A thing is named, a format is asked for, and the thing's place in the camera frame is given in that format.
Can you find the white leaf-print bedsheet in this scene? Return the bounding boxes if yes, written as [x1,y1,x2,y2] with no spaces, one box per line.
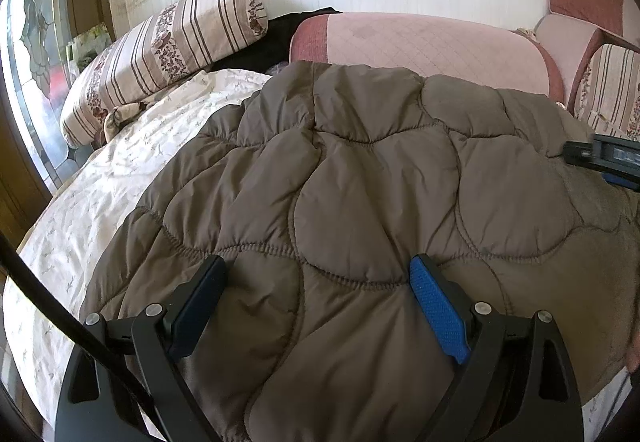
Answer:
[2,69,631,442]

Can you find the black cloth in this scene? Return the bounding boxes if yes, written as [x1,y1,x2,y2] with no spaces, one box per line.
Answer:
[215,8,343,72]

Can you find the brown floral cloth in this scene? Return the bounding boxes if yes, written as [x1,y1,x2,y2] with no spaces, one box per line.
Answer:
[102,100,148,143]

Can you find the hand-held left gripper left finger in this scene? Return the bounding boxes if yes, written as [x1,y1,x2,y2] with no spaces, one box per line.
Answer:
[54,254,228,442]

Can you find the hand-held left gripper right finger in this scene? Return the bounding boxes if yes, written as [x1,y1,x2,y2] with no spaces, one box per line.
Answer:
[409,253,585,442]

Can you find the striped floral pillow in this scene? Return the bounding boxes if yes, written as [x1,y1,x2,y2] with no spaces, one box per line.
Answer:
[60,0,269,149]

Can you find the stained glass door panel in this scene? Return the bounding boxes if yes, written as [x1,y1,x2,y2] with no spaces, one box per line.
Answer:
[0,0,76,195]

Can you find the large striped floral cushion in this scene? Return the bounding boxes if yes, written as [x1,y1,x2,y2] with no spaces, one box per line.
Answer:
[572,44,640,140]

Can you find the black cable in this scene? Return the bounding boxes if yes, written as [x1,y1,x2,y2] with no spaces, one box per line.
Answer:
[0,234,161,442]

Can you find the pink quilted bolster cushion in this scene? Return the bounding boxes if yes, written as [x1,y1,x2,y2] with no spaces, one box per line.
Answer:
[289,12,566,105]

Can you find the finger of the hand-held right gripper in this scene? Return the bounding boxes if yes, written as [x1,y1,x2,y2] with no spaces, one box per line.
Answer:
[601,172,640,193]
[562,134,640,171]

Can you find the green printed box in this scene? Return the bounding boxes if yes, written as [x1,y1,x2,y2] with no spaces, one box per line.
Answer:
[67,24,113,72]

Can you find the olive quilted jacket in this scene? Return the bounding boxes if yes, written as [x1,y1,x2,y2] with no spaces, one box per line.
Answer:
[80,60,640,442]

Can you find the pink cushion with red-brown band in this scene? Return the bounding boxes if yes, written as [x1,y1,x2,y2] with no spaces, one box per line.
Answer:
[532,0,640,97]

